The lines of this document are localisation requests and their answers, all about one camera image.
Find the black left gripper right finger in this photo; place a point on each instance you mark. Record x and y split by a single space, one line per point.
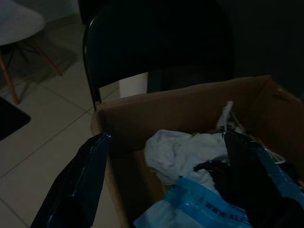
259 190

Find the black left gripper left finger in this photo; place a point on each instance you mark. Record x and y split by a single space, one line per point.
78 185

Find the white plastic bag trash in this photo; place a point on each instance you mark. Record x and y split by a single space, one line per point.
171 152

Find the blue plastic bag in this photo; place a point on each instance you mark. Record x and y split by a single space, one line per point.
190 209

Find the white paper strip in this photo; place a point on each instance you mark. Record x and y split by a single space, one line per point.
226 114

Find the small black floor mat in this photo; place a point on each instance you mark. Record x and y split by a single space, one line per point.
9 118

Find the brown cardboard box red label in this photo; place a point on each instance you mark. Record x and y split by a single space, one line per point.
190 107

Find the black folding chair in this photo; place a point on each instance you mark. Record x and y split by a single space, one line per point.
154 35

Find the white chair wooden legs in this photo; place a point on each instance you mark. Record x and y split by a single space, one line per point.
16 21

